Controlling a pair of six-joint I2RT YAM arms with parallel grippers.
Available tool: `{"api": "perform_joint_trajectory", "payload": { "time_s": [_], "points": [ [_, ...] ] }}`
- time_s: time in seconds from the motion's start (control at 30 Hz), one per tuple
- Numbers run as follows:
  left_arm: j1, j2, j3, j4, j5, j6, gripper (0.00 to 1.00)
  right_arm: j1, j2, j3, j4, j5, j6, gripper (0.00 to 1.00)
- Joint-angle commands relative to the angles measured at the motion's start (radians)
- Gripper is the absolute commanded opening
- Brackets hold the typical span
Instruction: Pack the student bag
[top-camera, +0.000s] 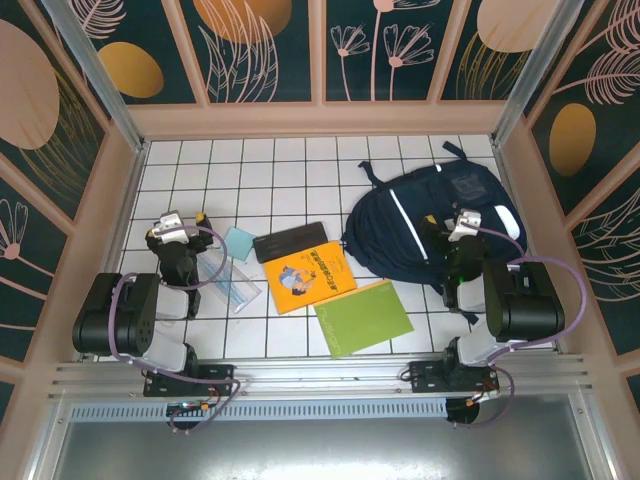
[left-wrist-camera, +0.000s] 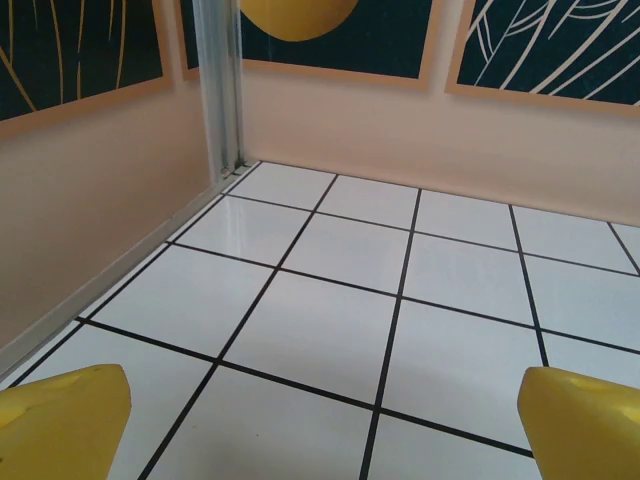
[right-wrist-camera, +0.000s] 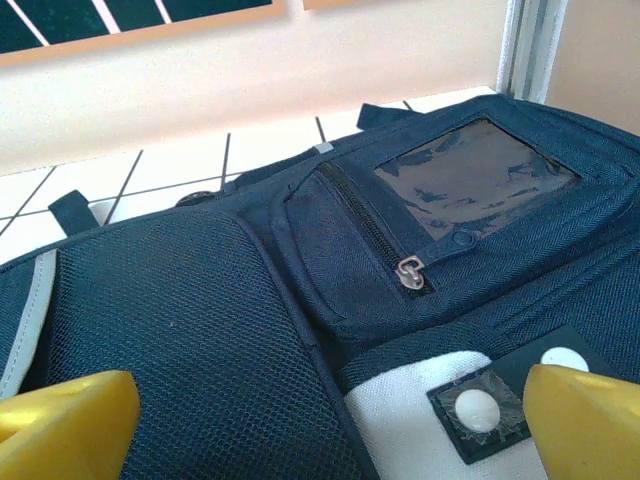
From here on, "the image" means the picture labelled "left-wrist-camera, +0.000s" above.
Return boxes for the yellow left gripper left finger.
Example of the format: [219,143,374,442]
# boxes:
[0,363,132,480]

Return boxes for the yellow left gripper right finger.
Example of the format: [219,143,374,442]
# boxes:
[517,366,640,480]

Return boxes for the aluminium side rail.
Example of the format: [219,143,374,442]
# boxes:
[0,160,261,389]

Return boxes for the aluminium corner post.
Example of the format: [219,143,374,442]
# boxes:
[191,0,247,177]

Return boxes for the yellow oval feather wall panel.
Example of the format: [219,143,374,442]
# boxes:
[178,0,437,92]

